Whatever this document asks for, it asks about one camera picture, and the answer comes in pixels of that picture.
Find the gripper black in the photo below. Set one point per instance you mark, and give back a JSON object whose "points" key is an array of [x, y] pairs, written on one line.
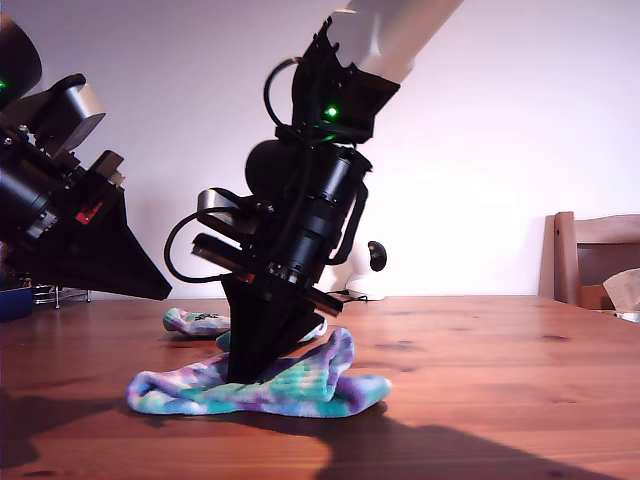
{"points": [[55, 200], [300, 250]]}

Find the tie-dye Hugging Face sock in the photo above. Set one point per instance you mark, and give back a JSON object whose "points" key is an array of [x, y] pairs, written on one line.
{"points": [[200, 322], [280, 395]]}

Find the dark blue container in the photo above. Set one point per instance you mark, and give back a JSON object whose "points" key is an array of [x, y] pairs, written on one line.
{"points": [[15, 305]]}

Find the brown wooden chair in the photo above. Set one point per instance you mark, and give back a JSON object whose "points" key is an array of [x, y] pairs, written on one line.
{"points": [[565, 260]]}

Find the grey tissue box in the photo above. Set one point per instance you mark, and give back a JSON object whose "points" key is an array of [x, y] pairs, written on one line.
{"points": [[629, 317]]}

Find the white round security camera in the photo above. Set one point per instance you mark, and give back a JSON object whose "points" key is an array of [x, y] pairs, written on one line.
{"points": [[367, 287]]}

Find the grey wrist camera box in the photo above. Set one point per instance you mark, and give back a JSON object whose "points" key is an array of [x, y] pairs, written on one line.
{"points": [[215, 200], [75, 110]]}

